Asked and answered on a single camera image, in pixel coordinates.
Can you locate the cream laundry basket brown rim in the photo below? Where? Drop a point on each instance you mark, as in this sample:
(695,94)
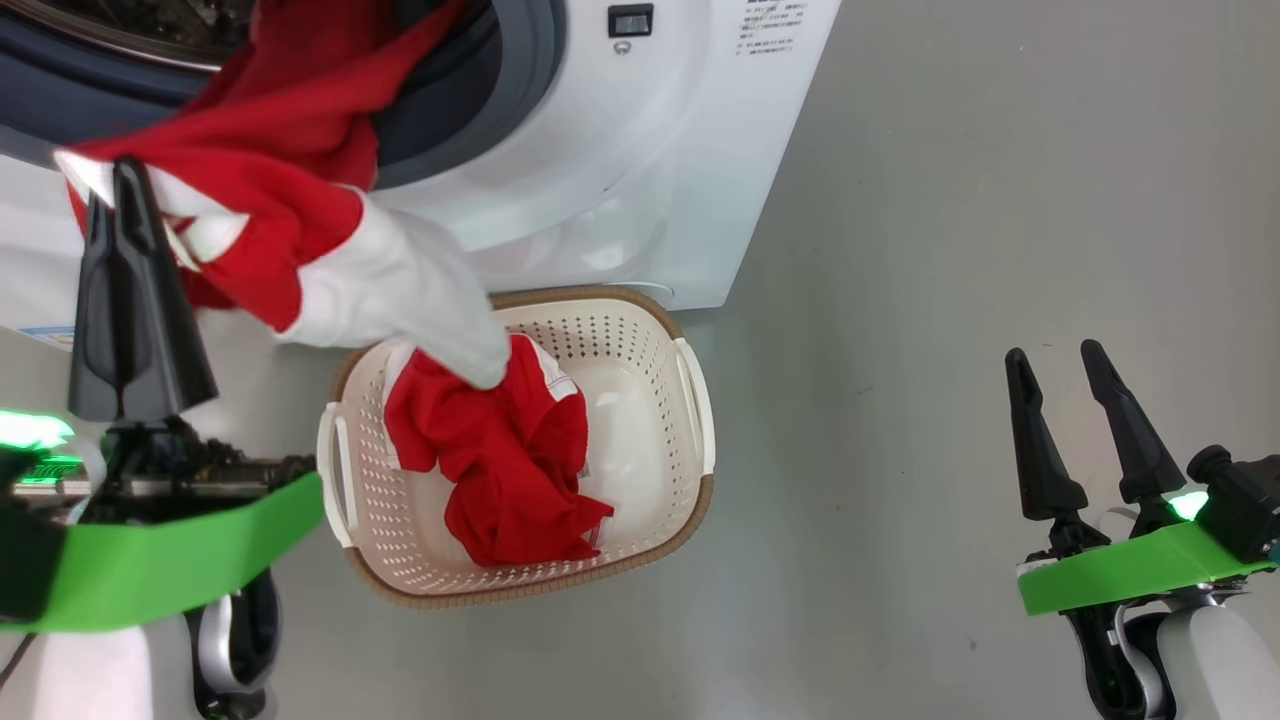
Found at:
(650,430)

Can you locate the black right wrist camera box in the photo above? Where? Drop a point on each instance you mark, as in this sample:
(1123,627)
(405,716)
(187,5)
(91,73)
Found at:
(1245,500)

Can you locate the blue energy label sticker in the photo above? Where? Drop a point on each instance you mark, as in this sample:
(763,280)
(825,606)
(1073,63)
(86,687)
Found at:
(45,338)

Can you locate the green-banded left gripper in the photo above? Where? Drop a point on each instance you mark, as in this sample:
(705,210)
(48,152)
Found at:
(160,560)

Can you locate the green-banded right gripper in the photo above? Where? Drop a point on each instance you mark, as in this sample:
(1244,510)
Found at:
(1120,575)

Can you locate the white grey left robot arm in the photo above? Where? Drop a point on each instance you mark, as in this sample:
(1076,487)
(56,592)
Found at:
(100,670)

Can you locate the red and white garment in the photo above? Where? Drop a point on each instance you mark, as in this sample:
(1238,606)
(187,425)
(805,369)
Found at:
(290,150)

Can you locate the white front-load washing machine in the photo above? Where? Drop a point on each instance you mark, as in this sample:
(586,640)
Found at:
(660,150)

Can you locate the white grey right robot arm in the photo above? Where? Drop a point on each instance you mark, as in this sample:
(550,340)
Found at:
(1210,660)

